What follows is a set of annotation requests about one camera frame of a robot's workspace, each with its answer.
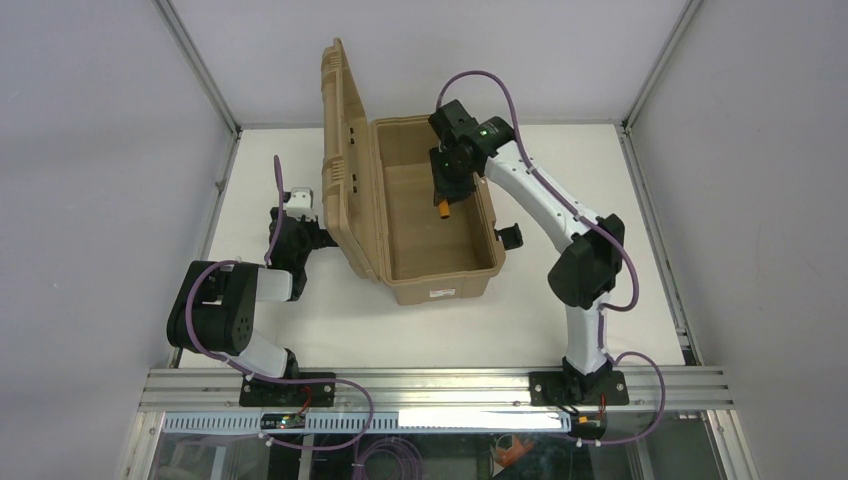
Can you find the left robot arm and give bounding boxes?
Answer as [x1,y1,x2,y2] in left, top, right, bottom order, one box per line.
[166,207,337,381]

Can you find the white slotted cable duct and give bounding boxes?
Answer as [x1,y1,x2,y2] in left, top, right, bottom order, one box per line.
[162,408,571,435]

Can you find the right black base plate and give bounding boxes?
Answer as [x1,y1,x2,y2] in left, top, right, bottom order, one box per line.
[528,371,630,407]

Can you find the aluminium mounting rail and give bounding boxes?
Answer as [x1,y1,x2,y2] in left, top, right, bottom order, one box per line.
[138,366,735,412]

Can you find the coiled purple cable below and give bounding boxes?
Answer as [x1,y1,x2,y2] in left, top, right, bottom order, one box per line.
[351,435,425,480]

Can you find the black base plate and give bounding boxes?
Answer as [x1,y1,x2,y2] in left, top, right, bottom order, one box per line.
[528,371,630,407]
[238,371,336,409]

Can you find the orange handled screwdriver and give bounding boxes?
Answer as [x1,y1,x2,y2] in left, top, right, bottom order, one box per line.
[437,200,451,219]

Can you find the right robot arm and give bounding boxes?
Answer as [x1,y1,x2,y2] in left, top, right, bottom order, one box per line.
[428,100,625,403]

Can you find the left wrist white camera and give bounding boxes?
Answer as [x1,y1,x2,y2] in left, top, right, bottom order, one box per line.
[284,187,316,222]

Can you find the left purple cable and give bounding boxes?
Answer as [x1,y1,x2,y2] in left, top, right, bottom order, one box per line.
[184,155,376,453]

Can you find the orange object below table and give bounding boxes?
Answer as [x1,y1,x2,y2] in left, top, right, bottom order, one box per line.
[492,434,534,468]

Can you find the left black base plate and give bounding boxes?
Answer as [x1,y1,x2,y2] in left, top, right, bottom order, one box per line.
[238,371,336,409]

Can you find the tan plastic toolbox bin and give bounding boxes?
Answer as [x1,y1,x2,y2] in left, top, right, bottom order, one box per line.
[321,38,506,305]

